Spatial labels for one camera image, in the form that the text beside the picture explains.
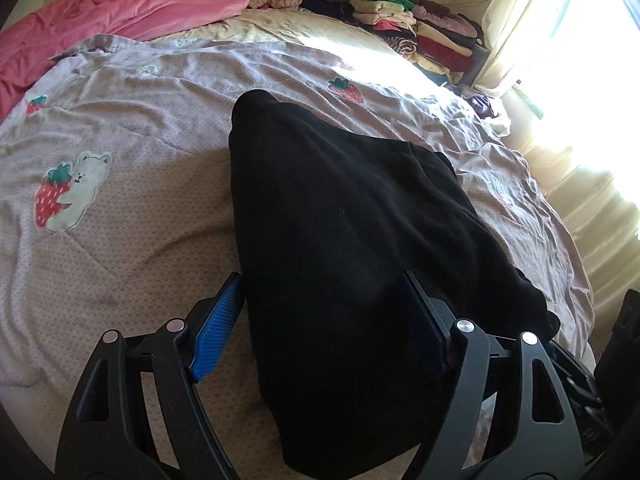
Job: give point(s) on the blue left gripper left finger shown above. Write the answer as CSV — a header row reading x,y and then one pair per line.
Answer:
x,y
211,322

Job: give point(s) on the stack of folded clothes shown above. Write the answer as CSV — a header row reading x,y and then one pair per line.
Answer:
x,y
431,36

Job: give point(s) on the black sweatshirt with orange cuffs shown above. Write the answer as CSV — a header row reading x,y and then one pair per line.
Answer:
x,y
327,222

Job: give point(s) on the dark storage box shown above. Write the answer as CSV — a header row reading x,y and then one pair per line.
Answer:
x,y
479,58

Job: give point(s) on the lilac patterned bed sheet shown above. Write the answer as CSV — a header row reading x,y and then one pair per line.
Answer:
x,y
116,203

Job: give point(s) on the pink comforter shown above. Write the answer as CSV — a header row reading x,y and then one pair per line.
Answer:
x,y
29,45

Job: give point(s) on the cream window curtain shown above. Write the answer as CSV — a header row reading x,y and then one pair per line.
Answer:
x,y
575,66

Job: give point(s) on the dark navy garment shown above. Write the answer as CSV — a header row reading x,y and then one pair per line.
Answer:
x,y
340,10

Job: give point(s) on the cream yellow blanket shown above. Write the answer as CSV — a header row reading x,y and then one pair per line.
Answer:
x,y
293,27

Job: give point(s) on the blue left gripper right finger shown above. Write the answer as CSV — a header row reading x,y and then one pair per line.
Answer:
x,y
433,321

